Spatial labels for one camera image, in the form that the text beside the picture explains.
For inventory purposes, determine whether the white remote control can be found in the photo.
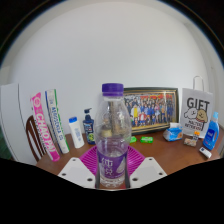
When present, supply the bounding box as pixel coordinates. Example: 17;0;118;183
198;146;213;160

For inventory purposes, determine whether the pink shuttlecock tube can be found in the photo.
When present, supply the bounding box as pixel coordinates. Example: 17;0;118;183
29;91;62;163

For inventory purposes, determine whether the dark blue pump bottle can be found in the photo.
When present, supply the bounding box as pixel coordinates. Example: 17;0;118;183
82;107;97;146

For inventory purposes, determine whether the white paper gift bag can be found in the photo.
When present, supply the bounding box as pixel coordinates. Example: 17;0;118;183
179;75;215;140

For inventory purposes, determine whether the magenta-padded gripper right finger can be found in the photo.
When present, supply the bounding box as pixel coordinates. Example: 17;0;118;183
124;145;168;190

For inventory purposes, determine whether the framed group photo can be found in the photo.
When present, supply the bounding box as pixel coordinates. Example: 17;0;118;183
122;86;180;136

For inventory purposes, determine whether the small beige snack packet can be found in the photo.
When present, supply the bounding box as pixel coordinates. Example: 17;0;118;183
183;137;199;148

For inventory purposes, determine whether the white blue-capped lotion bottle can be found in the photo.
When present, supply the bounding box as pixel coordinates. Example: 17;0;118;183
68;116;86;150

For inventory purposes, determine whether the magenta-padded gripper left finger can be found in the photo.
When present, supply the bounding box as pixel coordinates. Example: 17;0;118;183
57;145;100;190

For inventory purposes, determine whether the white green-blue shuttlecock tube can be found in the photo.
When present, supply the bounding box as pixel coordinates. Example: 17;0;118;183
44;88;71;155

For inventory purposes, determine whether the white refrigerator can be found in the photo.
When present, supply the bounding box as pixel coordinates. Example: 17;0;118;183
0;82;38;166

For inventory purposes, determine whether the blue detergent bottle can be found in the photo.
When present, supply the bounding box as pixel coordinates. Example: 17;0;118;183
202;111;221;152

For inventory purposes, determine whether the clear purple-capped water bottle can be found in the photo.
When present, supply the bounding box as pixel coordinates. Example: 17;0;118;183
93;82;133;190

